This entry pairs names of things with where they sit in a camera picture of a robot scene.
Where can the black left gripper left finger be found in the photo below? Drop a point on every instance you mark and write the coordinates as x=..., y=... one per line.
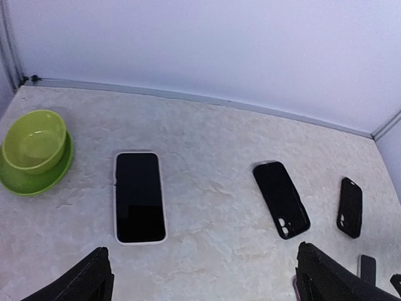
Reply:
x=89, y=279

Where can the black phone case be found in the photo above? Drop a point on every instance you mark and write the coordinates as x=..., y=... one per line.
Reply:
x=282, y=199
x=350, y=210

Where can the right aluminium frame post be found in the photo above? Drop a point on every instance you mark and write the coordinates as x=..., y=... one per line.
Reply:
x=384, y=128

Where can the large black phone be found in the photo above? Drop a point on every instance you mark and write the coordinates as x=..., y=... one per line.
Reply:
x=139, y=197

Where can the aluminium frame post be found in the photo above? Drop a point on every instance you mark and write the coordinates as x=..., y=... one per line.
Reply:
x=9, y=52
x=384, y=128

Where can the left aluminium frame post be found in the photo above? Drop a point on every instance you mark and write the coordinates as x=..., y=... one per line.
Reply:
x=9, y=52

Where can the silver edged black phone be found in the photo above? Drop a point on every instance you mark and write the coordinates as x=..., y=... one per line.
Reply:
x=367, y=269

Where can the purple edged black phone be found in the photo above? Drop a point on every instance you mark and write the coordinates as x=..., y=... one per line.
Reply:
x=294, y=284

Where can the green plastic bowl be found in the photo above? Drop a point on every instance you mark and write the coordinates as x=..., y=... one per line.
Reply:
x=36, y=142

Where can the green plastic plate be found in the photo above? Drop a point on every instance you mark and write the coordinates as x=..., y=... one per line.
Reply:
x=23, y=184

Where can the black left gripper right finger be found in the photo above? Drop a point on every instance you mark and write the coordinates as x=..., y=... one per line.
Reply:
x=319, y=277

